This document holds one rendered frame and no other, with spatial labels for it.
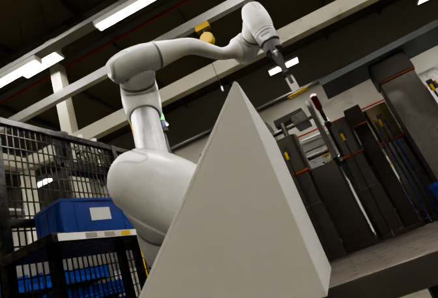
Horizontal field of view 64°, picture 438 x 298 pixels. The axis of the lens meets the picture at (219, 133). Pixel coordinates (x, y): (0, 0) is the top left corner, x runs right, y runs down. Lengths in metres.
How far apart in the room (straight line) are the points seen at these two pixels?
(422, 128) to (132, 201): 0.75
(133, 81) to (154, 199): 0.64
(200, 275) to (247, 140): 0.20
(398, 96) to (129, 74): 0.84
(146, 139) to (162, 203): 0.46
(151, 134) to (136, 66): 0.25
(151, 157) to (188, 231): 0.27
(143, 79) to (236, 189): 0.83
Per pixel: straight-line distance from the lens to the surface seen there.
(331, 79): 1.06
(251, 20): 1.49
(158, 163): 0.73
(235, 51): 1.56
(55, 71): 10.90
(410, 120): 1.05
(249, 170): 0.50
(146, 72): 1.27
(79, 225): 1.28
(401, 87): 1.07
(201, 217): 0.51
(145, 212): 0.73
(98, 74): 4.43
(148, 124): 1.18
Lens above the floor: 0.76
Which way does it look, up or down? 21 degrees up
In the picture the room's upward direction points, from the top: 21 degrees counter-clockwise
